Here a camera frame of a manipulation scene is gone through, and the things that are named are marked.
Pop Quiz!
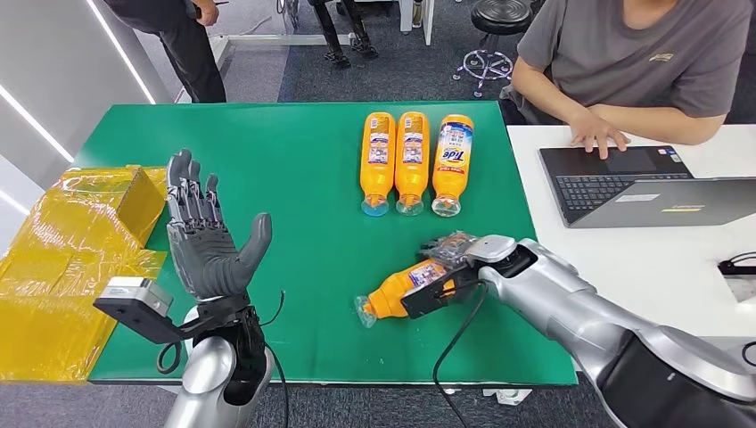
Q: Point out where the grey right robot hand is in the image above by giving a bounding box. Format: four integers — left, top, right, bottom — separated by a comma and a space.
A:
419, 230, 480, 271

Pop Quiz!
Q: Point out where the background humanoid robot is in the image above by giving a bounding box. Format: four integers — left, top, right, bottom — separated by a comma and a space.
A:
307, 0, 381, 69

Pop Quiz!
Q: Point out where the dark grey laptop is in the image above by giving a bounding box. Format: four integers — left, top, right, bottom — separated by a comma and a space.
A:
538, 144, 756, 230

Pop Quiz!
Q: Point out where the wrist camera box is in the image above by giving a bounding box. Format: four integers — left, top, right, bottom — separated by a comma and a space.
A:
92, 276, 196, 346
400, 234, 518, 321

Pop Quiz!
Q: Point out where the yellow plastic-wrapped cardboard box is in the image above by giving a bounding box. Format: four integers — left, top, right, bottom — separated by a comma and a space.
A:
0, 165, 168, 384

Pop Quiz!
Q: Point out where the orange Tide-label detergent bottle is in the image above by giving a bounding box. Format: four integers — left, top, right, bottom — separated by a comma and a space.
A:
431, 113, 475, 218

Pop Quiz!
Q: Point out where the white desk frame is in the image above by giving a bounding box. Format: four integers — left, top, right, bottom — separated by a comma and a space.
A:
210, 32, 356, 69

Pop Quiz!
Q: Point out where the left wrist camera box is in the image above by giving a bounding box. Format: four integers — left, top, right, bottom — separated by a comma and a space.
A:
92, 276, 196, 346

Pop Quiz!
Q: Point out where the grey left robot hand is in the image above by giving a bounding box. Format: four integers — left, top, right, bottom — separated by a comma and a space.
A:
166, 148, 274, 301

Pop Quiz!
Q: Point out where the seated person's right hand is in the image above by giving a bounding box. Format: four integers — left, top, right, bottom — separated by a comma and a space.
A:
568, 111, 632, 161

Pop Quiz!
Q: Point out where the white table foot bracket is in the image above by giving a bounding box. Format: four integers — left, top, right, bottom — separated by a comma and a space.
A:
482, 388, 533, 406

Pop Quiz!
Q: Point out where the black round stool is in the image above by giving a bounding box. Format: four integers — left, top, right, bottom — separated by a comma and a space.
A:
451, 0, 536, 99

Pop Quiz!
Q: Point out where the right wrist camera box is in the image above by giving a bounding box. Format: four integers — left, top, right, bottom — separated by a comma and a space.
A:
400, 234, 518, 321

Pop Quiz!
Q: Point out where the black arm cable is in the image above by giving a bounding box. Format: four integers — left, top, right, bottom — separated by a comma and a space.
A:
259, 289, 291, 428
431, 281, 491, 428

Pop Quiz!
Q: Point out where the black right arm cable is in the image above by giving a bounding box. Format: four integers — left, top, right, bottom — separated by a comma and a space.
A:
431, 281, 491, 428

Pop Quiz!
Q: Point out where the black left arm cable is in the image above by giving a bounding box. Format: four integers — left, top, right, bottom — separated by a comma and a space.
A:
259, 289, 291, 428

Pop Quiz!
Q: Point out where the white furniture leg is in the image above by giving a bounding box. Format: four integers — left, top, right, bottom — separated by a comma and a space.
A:
399, 0, 435, 45

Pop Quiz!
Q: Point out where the seated person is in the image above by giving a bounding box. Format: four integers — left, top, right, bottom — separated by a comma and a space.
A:
498, 0, 754, 161

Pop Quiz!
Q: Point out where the black camera cable loop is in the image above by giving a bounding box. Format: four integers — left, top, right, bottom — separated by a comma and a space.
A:
155, 341, 185, 375

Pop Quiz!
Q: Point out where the standing person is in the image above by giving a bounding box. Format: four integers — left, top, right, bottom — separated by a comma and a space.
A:
103, 0, 228, 104

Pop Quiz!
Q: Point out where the black power adapter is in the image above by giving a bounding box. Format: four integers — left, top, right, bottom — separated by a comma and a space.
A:
717, 252, 756, 277

